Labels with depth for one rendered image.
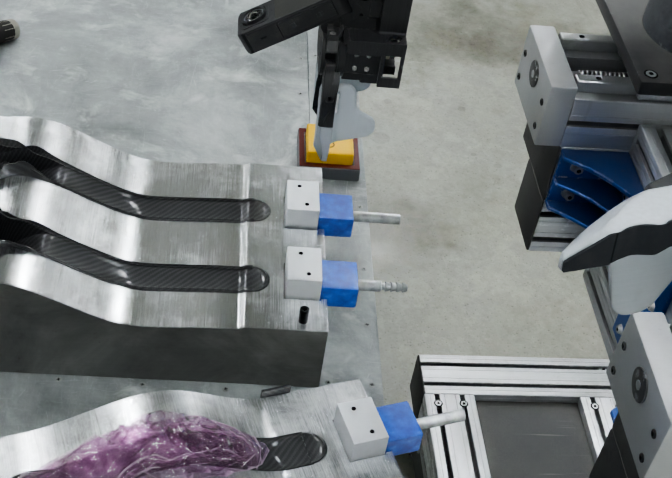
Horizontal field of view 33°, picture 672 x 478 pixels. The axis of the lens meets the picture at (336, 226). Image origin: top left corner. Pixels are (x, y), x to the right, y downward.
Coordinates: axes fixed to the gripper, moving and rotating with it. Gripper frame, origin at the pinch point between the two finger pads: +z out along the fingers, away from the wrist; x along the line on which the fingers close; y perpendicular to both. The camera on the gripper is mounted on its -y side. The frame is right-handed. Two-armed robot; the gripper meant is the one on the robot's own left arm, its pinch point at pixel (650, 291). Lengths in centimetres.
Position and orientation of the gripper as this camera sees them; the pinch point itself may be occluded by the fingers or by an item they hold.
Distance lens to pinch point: 44.0
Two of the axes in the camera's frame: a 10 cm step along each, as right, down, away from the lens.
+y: -0.5, 8.1, 5.9
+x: -5.1, -5.2, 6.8
